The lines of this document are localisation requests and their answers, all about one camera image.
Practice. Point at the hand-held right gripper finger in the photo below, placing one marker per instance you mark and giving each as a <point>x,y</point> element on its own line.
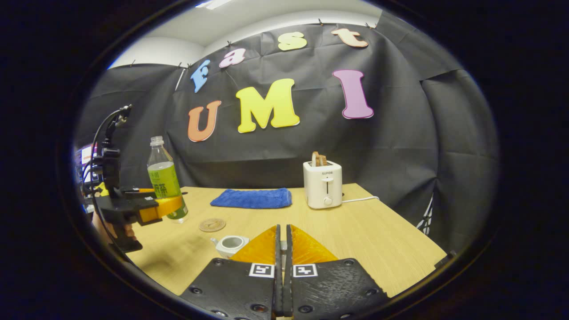
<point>289,249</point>
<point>278,249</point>

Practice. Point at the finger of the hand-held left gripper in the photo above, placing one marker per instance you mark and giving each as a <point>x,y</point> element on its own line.
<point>133,191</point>
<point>162,208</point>

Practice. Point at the green label water bottle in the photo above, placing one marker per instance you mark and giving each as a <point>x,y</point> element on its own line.
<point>162,178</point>

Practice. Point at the white ceramic teacup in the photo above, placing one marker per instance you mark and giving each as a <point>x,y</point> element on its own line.
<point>231,244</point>

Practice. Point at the round wooden coaster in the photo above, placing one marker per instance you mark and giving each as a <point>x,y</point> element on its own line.
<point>212,225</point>

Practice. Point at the computer monitor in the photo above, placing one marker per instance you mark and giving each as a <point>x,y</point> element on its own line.
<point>85,155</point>

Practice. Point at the blue folded towel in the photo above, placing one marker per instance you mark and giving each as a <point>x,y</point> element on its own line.
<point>251,198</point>

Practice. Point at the white toaster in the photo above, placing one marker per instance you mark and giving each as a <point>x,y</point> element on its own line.
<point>322,186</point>

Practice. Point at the pale bread slice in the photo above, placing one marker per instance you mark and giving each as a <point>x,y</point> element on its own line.
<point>315,158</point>

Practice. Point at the brown bread slice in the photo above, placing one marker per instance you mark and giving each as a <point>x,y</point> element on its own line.
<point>323,160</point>

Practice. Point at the black backdrop cloth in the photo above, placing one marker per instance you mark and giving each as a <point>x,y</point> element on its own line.
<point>400,169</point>

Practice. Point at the ceiling light panel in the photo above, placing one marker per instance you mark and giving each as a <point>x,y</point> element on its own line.
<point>214,4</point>

